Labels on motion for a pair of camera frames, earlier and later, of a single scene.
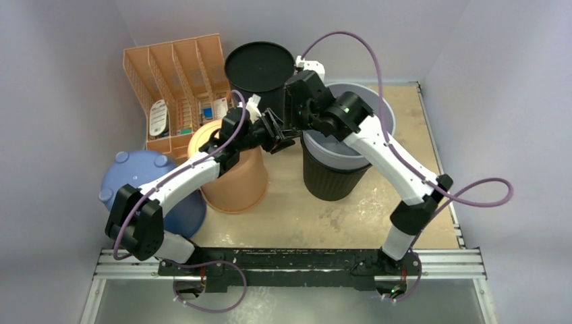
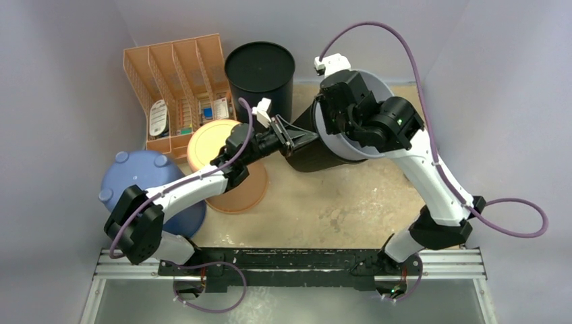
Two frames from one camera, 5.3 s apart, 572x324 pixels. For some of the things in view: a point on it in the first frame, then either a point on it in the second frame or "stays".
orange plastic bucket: [243, 182] stays
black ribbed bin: [327, 183] to [313, 156]
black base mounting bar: [254, 268] stays
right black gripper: [291, 106] to [334, 98]
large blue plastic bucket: [135, 169] stays
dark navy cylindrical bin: [262, 69] stays
